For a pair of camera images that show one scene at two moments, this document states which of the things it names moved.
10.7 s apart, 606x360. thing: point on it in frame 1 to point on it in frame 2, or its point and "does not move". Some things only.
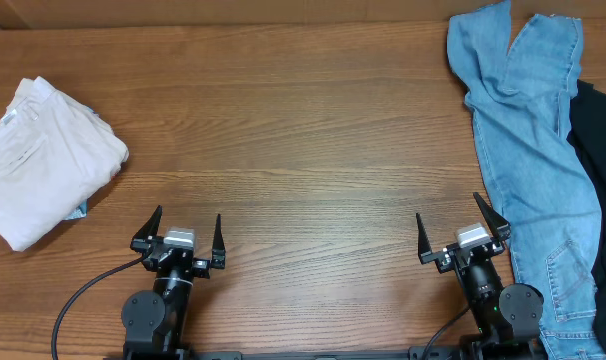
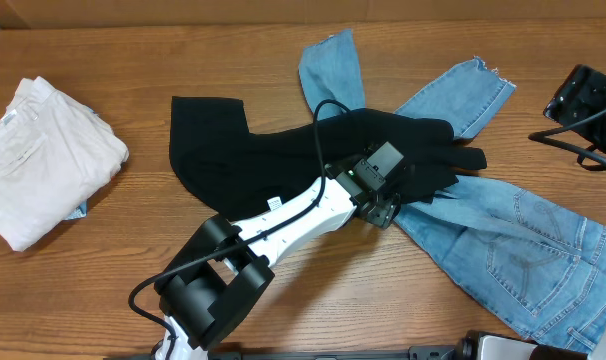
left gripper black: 141,241 to 384,208
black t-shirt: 596,125 to 232,168
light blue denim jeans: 520,101 to 554,273
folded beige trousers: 42,157 does not move
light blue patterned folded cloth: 80,212 does not move
